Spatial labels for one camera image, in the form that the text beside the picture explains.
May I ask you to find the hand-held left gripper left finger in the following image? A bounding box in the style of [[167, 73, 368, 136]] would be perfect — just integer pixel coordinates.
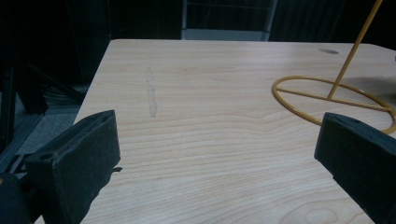
[[23, 109, 123, 224]]

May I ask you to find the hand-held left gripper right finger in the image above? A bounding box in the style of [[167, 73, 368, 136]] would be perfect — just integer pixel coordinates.
[[314, 112, 396, 224]]

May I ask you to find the black metal stand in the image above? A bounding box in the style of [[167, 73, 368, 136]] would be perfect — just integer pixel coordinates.
[[0, 62, 85, 153]]

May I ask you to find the yellow metal wire stand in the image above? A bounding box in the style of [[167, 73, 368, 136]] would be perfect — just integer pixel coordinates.
[[272, 0, 396, 135]]

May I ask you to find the metal frame stand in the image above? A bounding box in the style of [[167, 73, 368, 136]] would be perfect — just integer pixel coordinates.
[[181, 0, 278, 42]]

